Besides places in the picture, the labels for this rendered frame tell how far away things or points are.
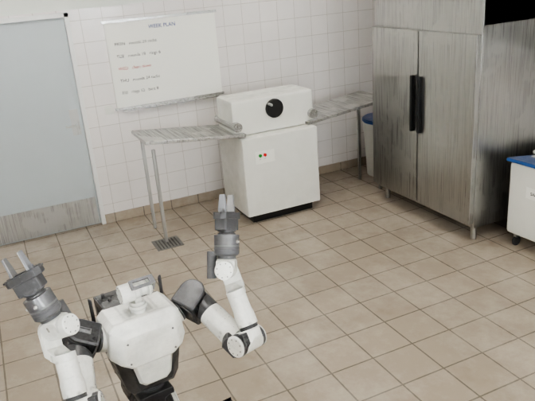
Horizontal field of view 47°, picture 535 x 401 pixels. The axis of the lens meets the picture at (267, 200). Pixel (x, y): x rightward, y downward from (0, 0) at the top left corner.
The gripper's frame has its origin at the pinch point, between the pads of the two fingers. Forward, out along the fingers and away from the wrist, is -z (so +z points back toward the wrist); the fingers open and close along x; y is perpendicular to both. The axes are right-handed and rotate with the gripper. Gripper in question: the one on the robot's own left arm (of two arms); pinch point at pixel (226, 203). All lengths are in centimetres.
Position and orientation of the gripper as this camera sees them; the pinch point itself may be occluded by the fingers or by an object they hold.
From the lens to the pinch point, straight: 213.6
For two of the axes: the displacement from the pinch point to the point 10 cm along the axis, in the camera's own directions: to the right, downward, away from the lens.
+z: 0.0, 10.0, -0.4
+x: -4.8, -0.4, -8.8
